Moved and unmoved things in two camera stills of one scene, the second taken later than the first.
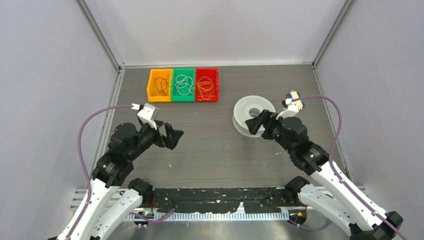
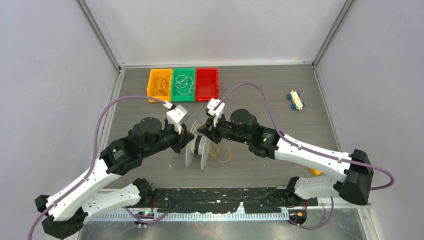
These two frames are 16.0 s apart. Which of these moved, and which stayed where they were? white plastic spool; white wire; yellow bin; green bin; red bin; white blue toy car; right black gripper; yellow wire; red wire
Moved: yellow wire; white plastic spool; right black gripper
Stayed: red bin; white blue toy car; red wire; yellow bin; white wire; green bin
